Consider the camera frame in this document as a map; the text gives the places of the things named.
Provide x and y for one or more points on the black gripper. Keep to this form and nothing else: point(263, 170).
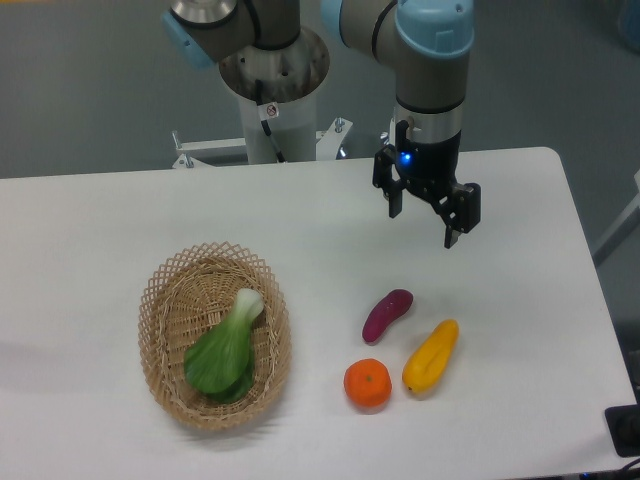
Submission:
point(427, 171)

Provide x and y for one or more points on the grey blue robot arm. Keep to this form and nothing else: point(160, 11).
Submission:
point(425, 43)

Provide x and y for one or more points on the oval wicker basket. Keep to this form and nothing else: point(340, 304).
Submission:
point(186, 296)

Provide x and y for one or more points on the purple sweet potato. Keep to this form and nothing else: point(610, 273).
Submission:
point(389, 309)

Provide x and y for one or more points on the yellow orange papaya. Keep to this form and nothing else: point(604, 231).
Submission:
point(426, 366)

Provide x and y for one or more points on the orange tangerine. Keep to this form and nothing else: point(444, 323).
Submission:
point(367, 383)

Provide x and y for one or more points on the green bok choy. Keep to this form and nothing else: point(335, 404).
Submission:
point(220, 364)

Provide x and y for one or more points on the black device at table edge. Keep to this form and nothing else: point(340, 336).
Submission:
point(623, 425)

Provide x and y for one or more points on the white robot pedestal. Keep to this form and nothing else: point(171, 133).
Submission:
point(276, 92)

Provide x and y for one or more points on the white frame at right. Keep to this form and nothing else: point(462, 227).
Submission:
point(619, 230)

